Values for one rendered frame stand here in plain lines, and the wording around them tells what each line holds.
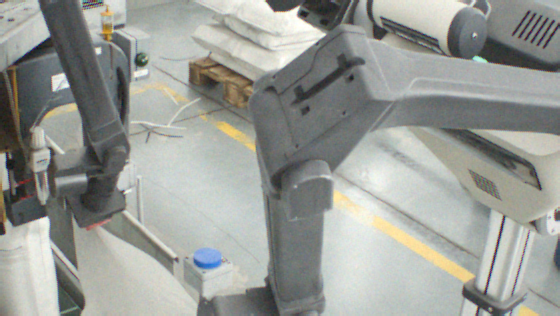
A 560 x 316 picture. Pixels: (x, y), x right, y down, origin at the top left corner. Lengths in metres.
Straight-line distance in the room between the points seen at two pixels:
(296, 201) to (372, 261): 2.59
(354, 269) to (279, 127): 2.55
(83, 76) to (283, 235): 0.49
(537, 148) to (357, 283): 2.10
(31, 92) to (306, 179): 0.88
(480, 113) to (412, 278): 2.49
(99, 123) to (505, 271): 0.77
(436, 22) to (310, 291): 0.36
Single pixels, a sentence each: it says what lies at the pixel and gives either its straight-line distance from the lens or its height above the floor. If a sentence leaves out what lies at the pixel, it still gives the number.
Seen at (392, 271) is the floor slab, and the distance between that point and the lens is 3.19.
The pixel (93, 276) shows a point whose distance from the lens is 1.54.
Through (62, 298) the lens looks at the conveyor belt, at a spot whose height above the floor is 0.38.
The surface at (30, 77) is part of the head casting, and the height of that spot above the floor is 1.31.
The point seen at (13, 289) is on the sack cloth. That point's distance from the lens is 1.95.
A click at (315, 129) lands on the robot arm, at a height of 1.56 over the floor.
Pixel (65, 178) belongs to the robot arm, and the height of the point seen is 1.20.
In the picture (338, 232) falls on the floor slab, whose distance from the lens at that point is 3.39.
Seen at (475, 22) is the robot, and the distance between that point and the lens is 0.97.
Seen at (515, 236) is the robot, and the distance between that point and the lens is 1.42.
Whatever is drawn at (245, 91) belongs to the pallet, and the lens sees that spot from 4.35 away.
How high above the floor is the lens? 1.82
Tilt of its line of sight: 28 degrees down
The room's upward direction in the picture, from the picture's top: 3 degrees clockwise
